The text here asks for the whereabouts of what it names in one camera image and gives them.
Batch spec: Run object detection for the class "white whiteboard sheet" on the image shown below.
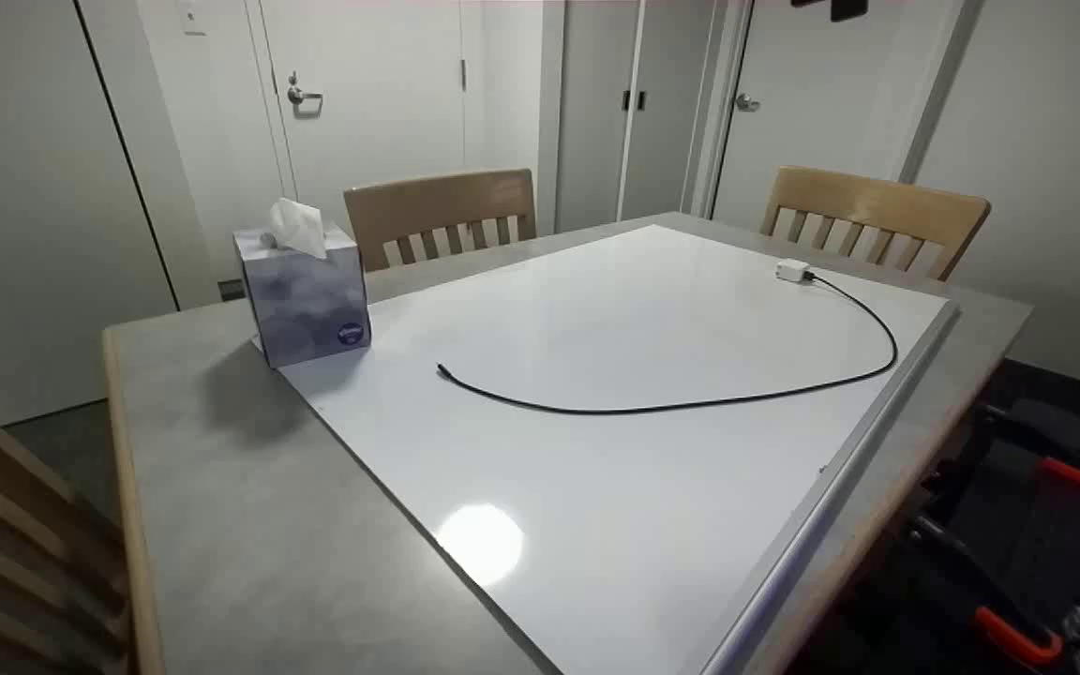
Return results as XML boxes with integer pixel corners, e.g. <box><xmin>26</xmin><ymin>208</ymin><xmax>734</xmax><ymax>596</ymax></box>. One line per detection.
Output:
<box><xmin>274</xmin><ymin>223</ymin><xmax>962</xmax><ymax>675</ymax></box>

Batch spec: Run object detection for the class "white room door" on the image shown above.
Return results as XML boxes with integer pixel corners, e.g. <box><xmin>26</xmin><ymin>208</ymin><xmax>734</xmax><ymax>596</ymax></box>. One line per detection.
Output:
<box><xmin>242</xmin><ymin>0</ymin><xmax>486</xmax><ymax>240</ymax></box>
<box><xmin>705</xmin><ymin>0</ymin><xmax>967</xmax><ymax>236</ymax></box>

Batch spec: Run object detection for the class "slatted wooden chair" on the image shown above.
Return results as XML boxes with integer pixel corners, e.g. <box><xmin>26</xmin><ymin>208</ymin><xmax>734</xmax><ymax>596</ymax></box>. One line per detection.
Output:
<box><xmin>759</xmin><ymin>165</ymin><xmax>995</xmax><ymax>285</ymax></box>
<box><xmin>0</xmin><ymin>378</ymin><xmax>137</xmax><ymax>675</ymax></box>
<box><xmin>341</xmin><ymin>165</ymin><xmax>541</xmax><ymax>274</ymax></box>

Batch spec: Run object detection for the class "black cable white plug charger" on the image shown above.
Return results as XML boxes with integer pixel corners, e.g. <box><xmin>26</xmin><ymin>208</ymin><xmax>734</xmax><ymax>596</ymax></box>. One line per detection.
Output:
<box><xmin>432</xmin><ymin>254</ymin><xmax>905</xmax><ymax>419</ymax></box>

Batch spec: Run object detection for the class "white tissue paper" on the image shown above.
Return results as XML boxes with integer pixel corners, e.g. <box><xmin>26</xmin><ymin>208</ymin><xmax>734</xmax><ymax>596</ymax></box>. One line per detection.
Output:
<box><xmin>261</xmin><ymin>196</ymin><xmax>332</xmax><ymax>264</ymax></box>

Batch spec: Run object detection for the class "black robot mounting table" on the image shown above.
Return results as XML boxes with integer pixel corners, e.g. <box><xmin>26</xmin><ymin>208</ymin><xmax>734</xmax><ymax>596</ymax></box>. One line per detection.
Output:
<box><xmin>797</xmin><ymin>354</ymin><xmax>1080</xmax><ymax>675</ymax></box>

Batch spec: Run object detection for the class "purple tissue box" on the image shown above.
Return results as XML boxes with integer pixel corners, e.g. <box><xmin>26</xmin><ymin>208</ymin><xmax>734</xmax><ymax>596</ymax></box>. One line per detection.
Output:
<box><xmin>234</xmin><ymin>223</ymin><xmax>375</xmax><ymax>373</ymax></box>

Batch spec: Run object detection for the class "orange black bar clamp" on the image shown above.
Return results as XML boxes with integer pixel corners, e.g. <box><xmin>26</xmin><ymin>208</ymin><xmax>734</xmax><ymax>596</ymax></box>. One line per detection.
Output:
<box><xmin>1040</xmin><ymin>454</ymin><xmax>1080</xmax><ymax>496</ymax></box>
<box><xmin>970</xmin><ymin>603</ymin><xmax>1070</xmax><ymax>673</ymax></box>

